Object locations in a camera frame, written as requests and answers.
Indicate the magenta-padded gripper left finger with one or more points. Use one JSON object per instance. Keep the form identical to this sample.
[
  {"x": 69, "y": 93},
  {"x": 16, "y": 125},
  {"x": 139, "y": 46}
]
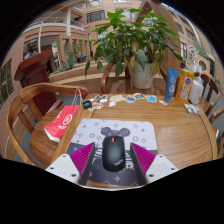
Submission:
[{"x": 61, "y": 168}]

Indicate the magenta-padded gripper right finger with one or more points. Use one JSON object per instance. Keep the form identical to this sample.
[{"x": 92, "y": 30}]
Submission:
[{"x": 161, "y": 168}]

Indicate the black computer mouse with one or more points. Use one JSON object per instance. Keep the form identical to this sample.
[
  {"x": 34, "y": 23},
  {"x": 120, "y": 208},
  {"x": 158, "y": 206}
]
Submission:
[{"x": 113, "y": 155}]

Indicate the grey patterned mouse pad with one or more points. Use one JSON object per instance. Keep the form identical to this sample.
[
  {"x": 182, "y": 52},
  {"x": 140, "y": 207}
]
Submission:
[{"x": 140, "y": 131}]

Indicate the red paper bag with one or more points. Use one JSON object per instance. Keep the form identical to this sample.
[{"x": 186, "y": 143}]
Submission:
[{"x": 63, "y": 121}]

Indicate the small black round object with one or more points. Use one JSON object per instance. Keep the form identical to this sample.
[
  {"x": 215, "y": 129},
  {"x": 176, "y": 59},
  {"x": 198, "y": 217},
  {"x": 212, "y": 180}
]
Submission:
[{"x": 87, "y": 104}]

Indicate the blue rectangular sticker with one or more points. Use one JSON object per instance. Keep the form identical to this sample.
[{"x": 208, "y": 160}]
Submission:
[{"x": 151, "y": 98}]

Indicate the oval colourful sticker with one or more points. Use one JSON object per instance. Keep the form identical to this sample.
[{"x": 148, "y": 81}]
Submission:
[{"x": 139, "y": 96}]

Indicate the round dark sticker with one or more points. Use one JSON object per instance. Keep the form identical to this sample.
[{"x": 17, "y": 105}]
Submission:
[{"x": 130, "y": 99}]

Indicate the black and white sticker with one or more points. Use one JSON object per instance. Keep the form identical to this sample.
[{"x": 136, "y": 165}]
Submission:
[{"x": 100, "y": 97}]

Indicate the small white cutout sticker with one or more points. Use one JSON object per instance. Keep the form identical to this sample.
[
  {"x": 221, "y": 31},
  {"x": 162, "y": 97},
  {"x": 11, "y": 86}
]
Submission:
[{"x": 112, "y": 103}]

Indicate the pale yellow sticker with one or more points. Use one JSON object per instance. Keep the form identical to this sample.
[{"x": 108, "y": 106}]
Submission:
[{"x": 117, "y": 98}]

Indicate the blue squeeze tube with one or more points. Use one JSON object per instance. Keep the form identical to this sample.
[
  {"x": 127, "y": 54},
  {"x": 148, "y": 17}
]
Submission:
[{"x": 171, "y": 85}]

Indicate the white pump bottle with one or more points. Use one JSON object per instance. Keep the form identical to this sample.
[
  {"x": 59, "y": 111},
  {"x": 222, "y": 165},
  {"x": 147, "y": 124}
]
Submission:
[{"x": 196, "y": 91}]

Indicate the yellow dish soap bottle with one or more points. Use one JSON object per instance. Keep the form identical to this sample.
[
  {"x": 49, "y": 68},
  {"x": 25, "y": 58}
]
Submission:
[{"x": 184, "y": 85}]

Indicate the green potted plant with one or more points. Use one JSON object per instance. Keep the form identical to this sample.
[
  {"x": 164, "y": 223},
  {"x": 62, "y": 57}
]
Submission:
[{"x": 133, "y": 40}]

